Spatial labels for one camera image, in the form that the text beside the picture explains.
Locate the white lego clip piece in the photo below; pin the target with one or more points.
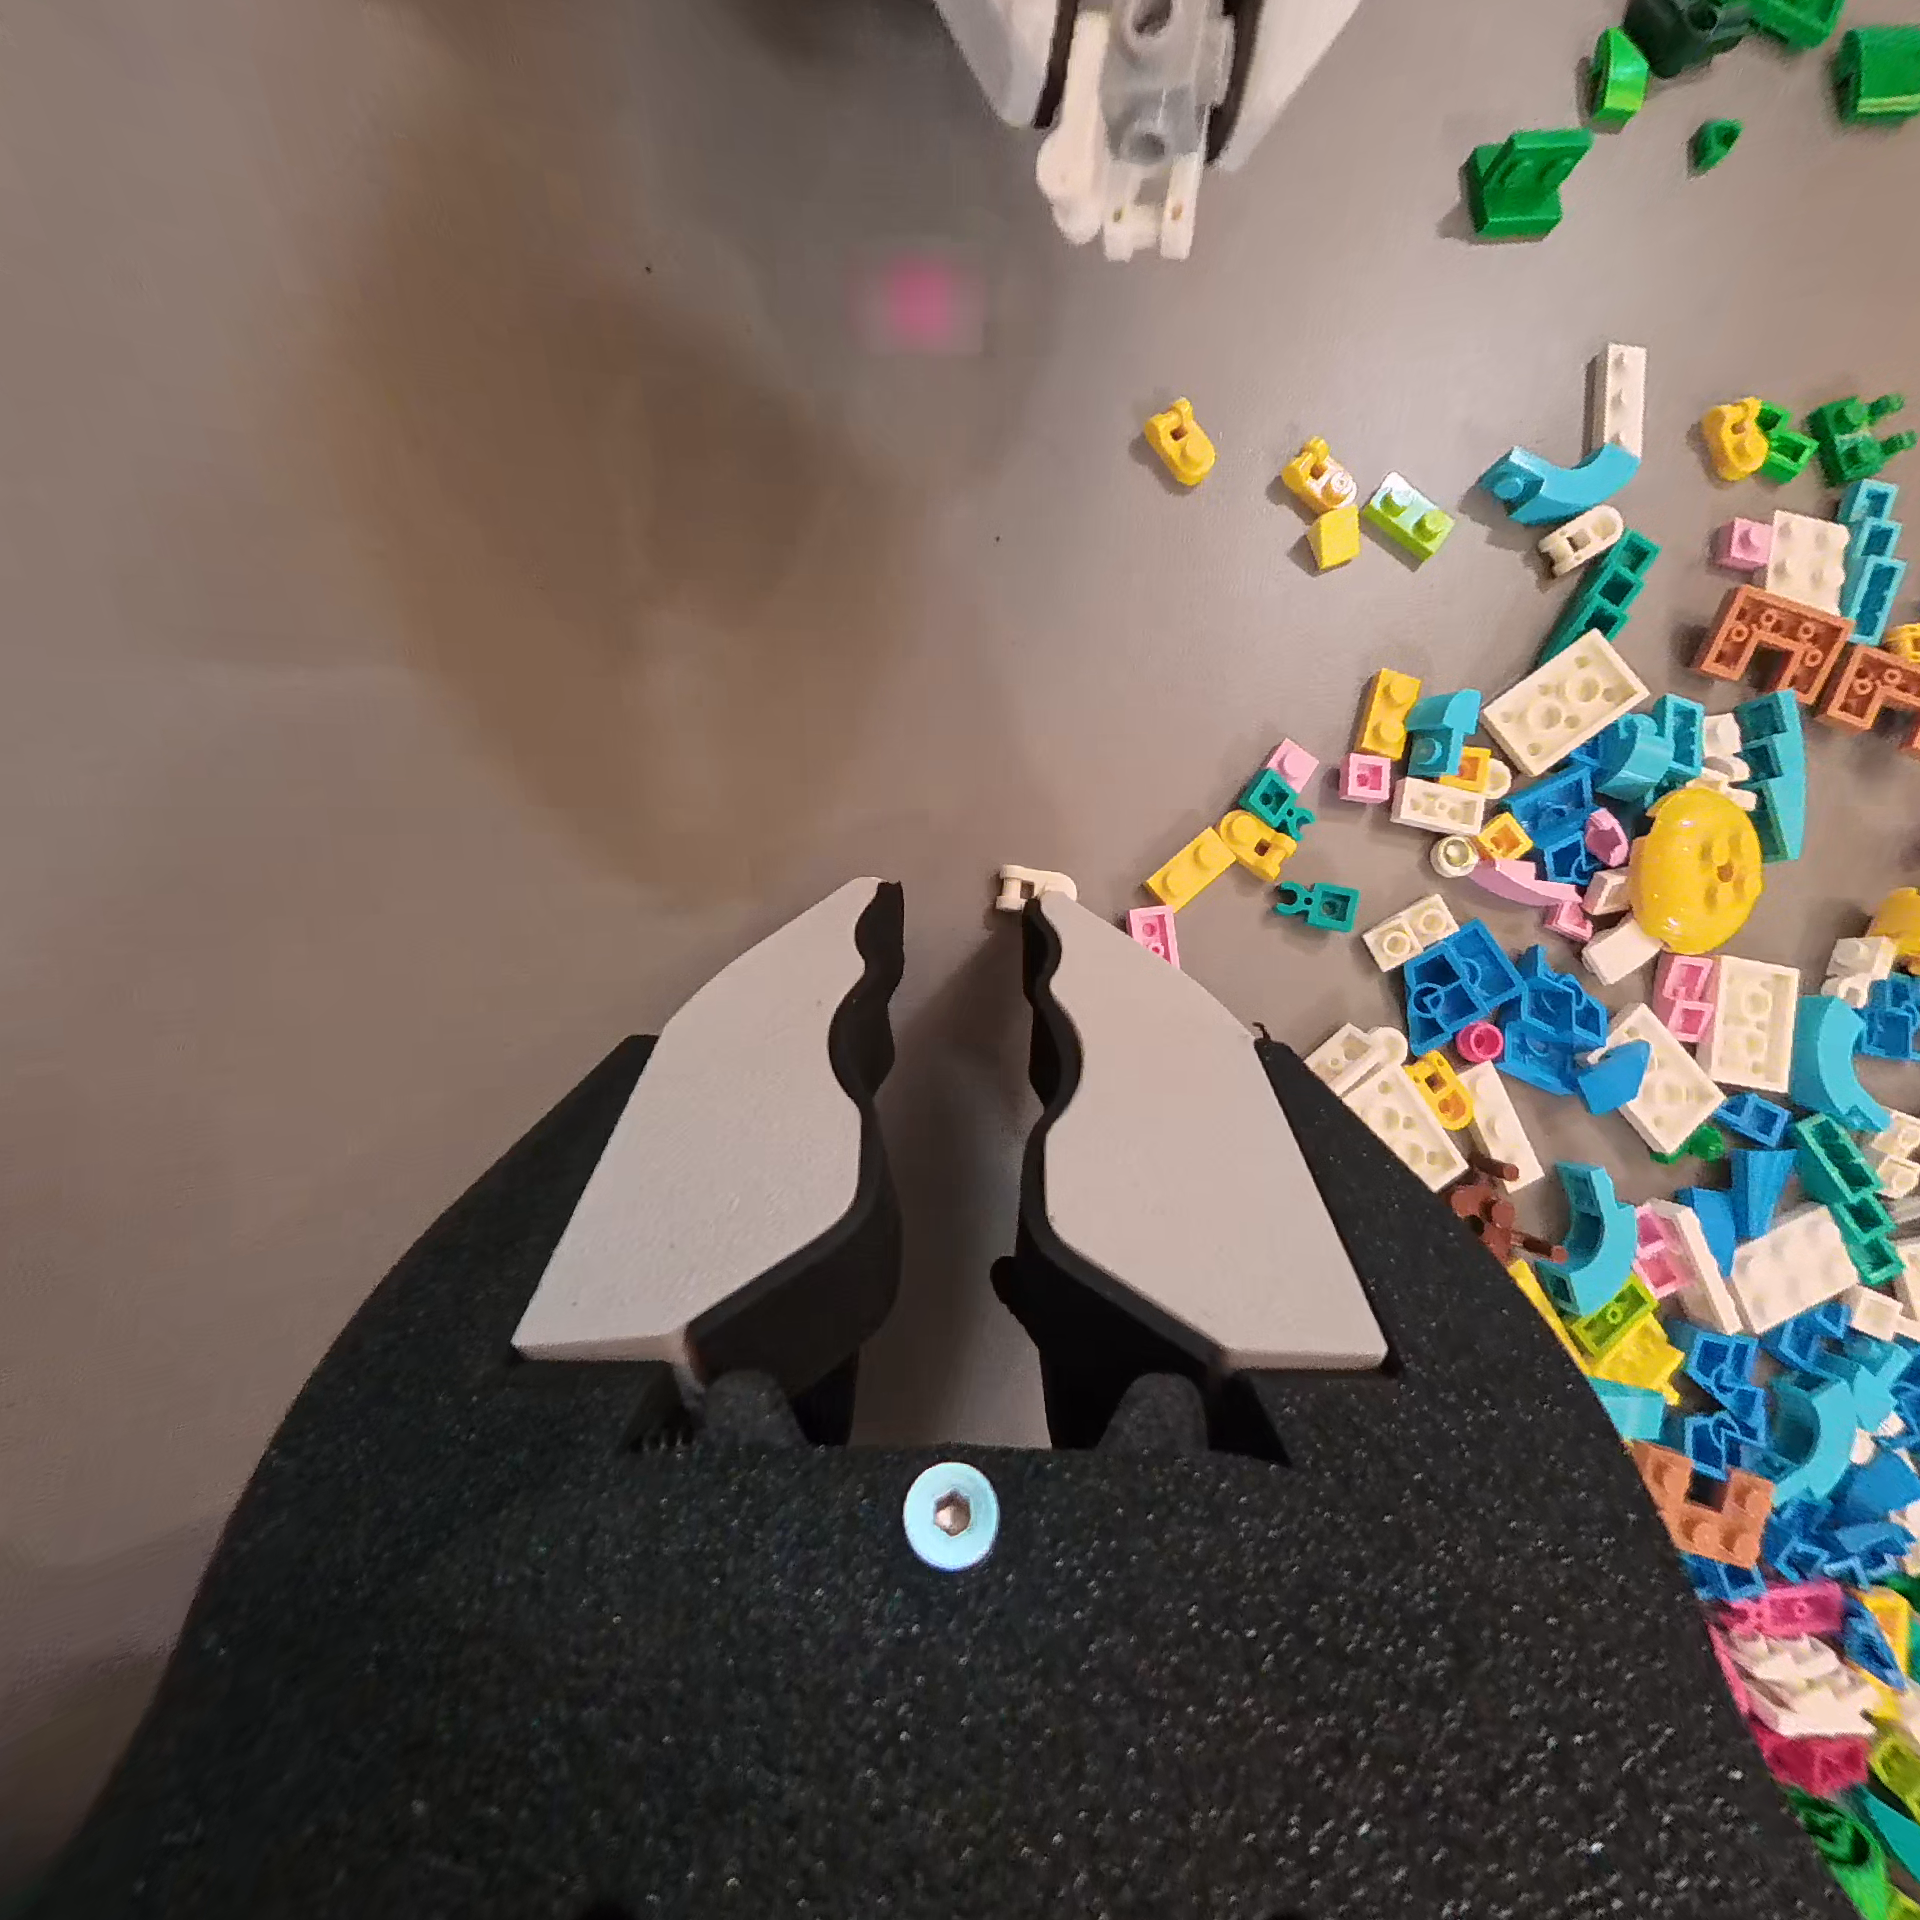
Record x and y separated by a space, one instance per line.
1027 886

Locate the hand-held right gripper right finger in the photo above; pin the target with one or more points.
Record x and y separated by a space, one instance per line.
1185 1184

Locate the pile of colourful lego pieces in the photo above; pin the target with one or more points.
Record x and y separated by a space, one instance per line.
1568 698

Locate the group of green lego pieces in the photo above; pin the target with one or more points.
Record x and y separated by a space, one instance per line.
1522 181

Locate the yellow lego plate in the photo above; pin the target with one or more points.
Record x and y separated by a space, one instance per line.
1188 870

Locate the grey white lego assembly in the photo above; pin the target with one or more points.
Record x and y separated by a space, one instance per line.
1147 90

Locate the pink lego plate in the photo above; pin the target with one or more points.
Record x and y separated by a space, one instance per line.
1152 934

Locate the yellow lego clip piece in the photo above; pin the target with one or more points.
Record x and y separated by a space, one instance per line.
1179 446

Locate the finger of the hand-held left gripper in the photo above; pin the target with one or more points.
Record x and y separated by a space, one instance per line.
1004 44
1282 61

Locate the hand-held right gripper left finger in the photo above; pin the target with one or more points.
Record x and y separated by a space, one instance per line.
721 1172

